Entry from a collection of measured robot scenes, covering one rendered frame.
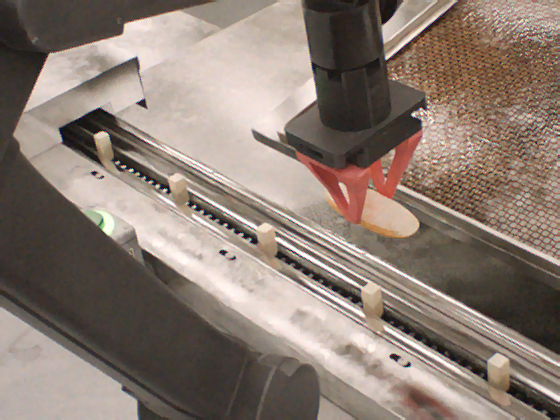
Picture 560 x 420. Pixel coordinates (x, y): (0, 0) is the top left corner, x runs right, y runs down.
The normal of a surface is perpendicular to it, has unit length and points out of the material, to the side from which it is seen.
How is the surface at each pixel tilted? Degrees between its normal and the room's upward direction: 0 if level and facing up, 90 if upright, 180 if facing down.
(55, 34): 90
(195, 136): 0
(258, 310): 0
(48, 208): 91
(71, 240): 88
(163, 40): 0
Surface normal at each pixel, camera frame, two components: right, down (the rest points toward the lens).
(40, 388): -0.13, -0.81
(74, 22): 0.90, 0.15
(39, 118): 0.66, 0.36
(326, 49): -0.51, 0.59
